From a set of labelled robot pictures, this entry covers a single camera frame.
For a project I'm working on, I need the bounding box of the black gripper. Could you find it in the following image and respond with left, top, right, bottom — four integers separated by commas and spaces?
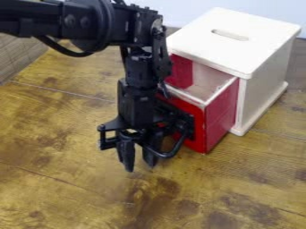
96, 79, 180, 174

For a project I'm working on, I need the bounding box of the black metal drawer handle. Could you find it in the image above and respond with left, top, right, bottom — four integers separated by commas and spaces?
142, 102, 196, 159

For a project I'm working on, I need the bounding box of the red drawer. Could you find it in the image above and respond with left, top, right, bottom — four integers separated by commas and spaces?
157, 55, 239, 154

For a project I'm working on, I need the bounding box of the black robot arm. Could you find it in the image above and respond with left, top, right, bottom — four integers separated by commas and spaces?
0, 0, 181, 172

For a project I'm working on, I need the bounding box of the white wooden box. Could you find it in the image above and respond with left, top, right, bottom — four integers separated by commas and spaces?
166, 8, 300, 136

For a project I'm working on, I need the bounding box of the black cable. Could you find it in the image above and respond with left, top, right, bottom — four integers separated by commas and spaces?
34, 35, 96, 58

